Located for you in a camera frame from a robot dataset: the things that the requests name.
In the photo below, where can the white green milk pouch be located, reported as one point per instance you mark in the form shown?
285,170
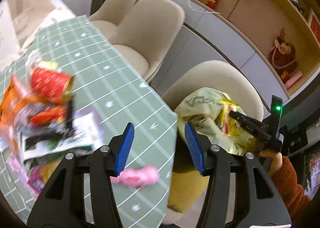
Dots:
36,142

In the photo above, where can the yellow cushion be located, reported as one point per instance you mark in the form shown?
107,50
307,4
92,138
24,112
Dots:
187,184

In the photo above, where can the near beige chair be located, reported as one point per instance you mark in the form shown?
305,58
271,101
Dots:
222,77

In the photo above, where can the right hand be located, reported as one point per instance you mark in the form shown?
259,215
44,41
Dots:
276,159

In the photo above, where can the pink pig toy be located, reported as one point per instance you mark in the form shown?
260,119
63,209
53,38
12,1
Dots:
146,176

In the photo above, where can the beige chair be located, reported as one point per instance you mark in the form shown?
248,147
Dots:
146,34
222,77
110,15

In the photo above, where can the orange fuzzy sleeve forearm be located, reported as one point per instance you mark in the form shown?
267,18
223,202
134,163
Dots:
285,180

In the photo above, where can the green grid tablecloth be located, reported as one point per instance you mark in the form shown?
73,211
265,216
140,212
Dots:
104,82

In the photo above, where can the white cartoon food cover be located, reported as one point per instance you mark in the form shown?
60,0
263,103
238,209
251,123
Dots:
21,20

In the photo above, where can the red figurine right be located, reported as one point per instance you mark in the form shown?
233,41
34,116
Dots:
212,4

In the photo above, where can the far beige chair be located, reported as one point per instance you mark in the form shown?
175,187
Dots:
110,15

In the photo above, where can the middle beige chair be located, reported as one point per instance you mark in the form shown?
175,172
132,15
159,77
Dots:
146,34

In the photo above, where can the wooden wall shelf cabinet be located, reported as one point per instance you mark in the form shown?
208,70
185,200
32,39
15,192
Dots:
243,31

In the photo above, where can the dark red drawstring pouch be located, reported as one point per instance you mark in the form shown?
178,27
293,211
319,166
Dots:
282,56

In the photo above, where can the pink box on shelf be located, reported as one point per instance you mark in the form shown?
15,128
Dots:
293,80

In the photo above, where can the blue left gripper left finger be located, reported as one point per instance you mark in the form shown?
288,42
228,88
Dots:
123,147

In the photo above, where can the pale green trash bag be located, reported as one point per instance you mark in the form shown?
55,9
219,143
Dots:
201,108

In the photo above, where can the pink yellow chip bag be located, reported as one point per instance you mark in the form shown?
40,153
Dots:
227,124

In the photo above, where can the red paper cup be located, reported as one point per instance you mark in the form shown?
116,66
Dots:
56,87

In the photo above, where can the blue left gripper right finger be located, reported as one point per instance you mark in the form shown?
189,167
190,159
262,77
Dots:
193,143

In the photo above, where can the red framed picture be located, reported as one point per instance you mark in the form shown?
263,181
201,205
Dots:
314,25

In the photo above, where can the orange plastic bag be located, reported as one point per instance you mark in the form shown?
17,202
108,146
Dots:
16,97

